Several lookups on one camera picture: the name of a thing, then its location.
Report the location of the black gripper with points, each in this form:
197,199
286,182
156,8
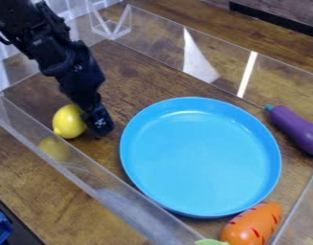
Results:
81,77

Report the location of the yellow toy lemon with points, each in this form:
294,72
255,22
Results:
67,123

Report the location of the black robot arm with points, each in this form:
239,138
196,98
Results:
38,31

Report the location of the blue round plastic tray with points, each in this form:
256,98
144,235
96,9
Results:
200,156

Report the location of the blue object at corner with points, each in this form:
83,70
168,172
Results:
6,228

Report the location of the purple toy eggplant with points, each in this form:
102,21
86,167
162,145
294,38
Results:
294,125

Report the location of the orange toy carrot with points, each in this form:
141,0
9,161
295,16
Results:
251,228

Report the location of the clear acrylic enclosure wall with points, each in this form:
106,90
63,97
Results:
162,49

